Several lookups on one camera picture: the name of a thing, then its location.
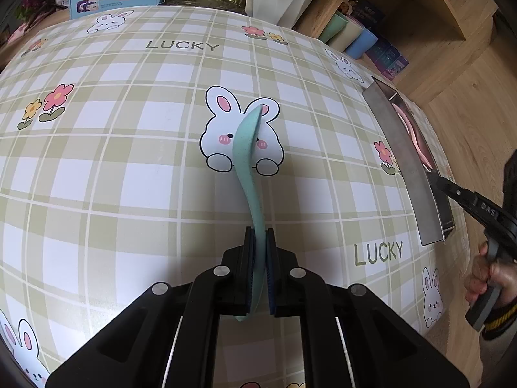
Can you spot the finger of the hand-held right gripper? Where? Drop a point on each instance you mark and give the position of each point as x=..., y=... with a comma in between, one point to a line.
x=448, y=188

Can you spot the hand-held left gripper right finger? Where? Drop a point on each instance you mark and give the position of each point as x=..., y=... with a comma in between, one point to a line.
x=271, y=266

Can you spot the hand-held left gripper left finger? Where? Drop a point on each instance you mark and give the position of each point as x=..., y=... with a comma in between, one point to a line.
x=250, y=258

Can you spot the metal utensil tray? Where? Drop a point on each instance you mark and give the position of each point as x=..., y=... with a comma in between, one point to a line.
x=404, y=157

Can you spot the pink spoon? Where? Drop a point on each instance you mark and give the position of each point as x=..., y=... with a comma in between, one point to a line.
x=412, y=133

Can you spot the teal spoon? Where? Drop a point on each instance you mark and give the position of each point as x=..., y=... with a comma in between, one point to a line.
x=244, y=149

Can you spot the person's right forearm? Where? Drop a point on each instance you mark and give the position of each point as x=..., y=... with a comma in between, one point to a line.
x=501, y=331

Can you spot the person's right hand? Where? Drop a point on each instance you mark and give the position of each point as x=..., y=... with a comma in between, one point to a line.
x=478, y=279

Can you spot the purple box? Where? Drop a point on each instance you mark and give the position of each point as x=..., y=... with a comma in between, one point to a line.
x=387, y=60

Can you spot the checkered bunny print tablecloth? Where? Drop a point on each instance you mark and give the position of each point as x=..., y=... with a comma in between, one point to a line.
x=121, y=169

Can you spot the blue cup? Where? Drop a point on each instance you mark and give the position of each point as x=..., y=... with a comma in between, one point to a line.
x=363, y=45

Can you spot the wooden shelf unit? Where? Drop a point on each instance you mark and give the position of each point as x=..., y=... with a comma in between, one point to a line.
x=424, y=20

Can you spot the beige cup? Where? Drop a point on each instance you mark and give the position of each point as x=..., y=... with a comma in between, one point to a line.
x=351, y=35

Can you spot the green cup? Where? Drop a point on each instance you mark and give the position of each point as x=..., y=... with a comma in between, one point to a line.
x=332, y=29

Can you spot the dark blue bag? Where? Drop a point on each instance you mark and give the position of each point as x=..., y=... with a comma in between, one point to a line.
x=363, y=6

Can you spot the pink cherry blossom arrangement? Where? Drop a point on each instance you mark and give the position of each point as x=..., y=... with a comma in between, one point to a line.
x=36, y=2

